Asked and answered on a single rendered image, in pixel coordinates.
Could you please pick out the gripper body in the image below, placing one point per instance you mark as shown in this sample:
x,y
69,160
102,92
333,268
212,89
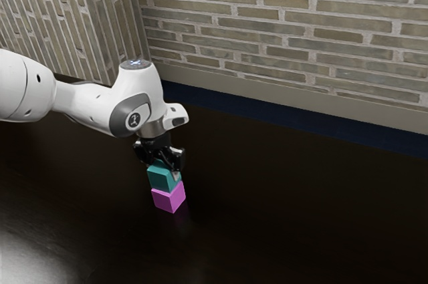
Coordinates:
x,y
152,151

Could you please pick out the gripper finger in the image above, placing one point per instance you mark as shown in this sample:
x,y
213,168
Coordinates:
x,y
175,167

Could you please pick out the teal block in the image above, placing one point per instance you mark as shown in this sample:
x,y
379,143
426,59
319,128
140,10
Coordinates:
x,y
162,177

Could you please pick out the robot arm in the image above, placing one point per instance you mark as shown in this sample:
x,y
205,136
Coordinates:
x,y
77,103

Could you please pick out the magenta block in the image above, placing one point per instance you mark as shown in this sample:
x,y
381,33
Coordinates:
x,y
167,198

